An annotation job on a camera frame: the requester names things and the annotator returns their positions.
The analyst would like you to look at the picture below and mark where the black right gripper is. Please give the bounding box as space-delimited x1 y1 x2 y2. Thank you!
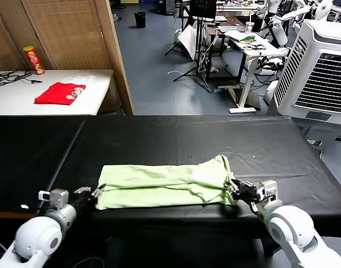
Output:
224 180 258 204

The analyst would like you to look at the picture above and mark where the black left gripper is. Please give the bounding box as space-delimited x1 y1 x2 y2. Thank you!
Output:
69 183 107 213

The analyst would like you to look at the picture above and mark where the light green t-shirt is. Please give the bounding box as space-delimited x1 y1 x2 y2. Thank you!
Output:
94 154 238 210

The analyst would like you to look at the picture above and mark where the large black table cover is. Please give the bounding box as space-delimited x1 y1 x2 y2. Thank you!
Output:
37 114 341 238

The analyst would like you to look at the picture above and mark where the small black table cover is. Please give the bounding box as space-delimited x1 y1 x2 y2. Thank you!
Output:
0 114 89 216

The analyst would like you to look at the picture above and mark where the white side table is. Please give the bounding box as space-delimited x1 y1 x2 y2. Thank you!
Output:
0 69 115 116

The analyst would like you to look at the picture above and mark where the folded red shirt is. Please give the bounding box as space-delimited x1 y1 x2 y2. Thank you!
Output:
34 82 87 107

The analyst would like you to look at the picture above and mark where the white standing desk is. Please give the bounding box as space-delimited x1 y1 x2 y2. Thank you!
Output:
212 23 283 114

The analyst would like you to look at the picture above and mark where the white air cooler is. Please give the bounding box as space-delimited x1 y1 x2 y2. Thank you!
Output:
267 18 341 132

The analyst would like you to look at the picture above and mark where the black tripod stand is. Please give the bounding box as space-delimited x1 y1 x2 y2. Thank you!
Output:
164 15 216 84

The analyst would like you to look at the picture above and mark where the red yellow chips can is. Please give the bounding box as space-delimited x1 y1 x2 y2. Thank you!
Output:
22 45 46 75

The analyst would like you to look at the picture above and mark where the white reflector board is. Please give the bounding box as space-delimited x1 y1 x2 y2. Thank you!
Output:
179 24 198 60

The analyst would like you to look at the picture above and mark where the grey laptop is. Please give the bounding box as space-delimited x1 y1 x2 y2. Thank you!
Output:
217 24 245 33

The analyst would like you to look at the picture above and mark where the wooden folding screen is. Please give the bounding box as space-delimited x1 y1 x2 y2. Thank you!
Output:
0 0 135 116

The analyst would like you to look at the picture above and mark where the white humanoid robot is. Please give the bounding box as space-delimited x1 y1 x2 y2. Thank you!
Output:
254 0 290 49
283 0 335 31

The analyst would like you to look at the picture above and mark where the black trash bin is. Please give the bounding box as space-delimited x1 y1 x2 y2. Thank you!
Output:
134 11 146 28

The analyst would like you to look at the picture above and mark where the black monitor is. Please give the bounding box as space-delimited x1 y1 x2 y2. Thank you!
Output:
189 0 217 17

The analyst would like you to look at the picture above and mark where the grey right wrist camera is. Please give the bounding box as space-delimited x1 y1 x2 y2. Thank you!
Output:
255 180 280 202

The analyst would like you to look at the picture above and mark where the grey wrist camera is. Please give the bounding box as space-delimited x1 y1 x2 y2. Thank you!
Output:
38 189 70 209
255 180 280 202

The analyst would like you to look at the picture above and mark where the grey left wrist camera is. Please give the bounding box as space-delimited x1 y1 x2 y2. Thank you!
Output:
38 189 70 209

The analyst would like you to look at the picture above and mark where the black cable bundle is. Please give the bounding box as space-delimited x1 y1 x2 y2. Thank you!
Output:
0 69 44 88

